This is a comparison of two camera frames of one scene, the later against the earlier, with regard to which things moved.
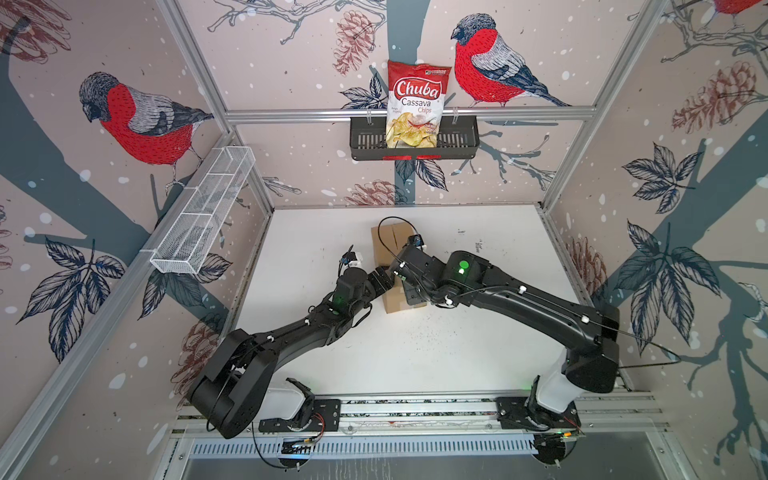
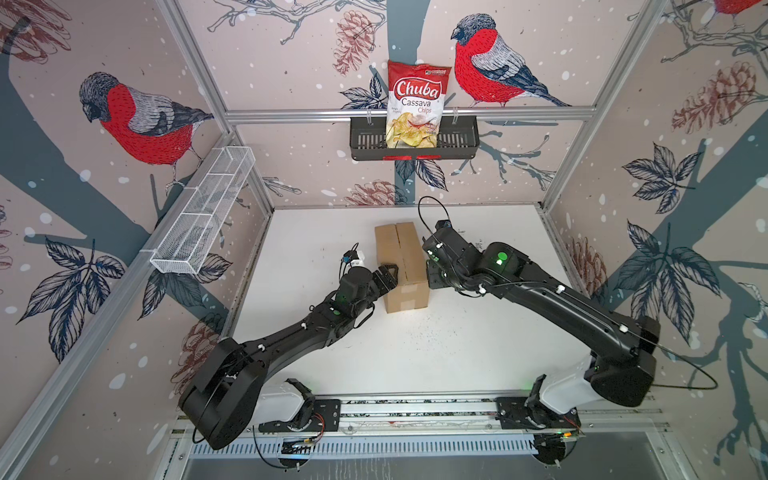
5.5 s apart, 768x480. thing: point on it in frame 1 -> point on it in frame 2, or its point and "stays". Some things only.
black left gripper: [375, 279] stays
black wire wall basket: [458, 138] stays
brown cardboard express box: [388, 241] stays
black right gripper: [410, 299] -> [430, 277]
